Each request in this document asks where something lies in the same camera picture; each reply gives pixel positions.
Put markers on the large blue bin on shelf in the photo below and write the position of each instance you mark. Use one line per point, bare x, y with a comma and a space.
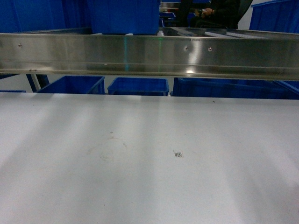
139, 17

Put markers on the blue bin below centre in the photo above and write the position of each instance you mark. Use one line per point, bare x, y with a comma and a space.
139, 86

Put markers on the blue bin below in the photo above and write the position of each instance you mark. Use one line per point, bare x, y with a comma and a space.
230, 88
76, 85
139, 86

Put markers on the blue bin below right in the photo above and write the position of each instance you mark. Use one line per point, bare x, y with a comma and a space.
230, 88

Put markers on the small marker sticker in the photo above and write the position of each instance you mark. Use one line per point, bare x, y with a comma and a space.
178, 154

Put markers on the blue bin below left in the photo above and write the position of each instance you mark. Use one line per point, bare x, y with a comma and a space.
76, 85

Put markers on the white roller track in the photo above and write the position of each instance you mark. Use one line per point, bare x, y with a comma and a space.
232, 35

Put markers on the person in dark clothes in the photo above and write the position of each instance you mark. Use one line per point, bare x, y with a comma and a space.
219, 13

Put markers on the blue bin upper left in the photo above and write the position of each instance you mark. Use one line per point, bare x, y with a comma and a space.
34, 15

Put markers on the blue bin upper right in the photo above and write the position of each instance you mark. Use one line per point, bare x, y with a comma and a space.
276, 16

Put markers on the stainless steel shelf rail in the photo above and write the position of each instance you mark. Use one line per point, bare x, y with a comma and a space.
164, 56

